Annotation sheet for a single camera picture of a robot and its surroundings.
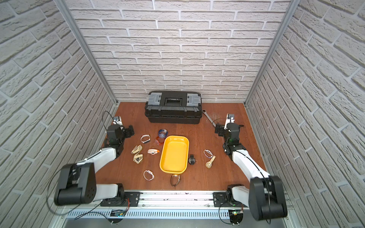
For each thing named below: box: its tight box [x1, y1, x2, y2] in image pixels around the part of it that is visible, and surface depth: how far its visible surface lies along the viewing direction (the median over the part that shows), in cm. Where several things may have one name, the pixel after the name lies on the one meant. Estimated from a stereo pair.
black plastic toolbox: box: [144, 90, 203, 125], surface depth 99 cm
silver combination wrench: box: [201, 109, 217, 128], surface depth 112 cm
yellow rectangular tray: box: [159, 134, 190, 175], surface depth 91 cm
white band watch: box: [140, 134, 151, 144], surface depth 98 cm
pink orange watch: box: [147, 149, 160, 155], surface depth 91 cm
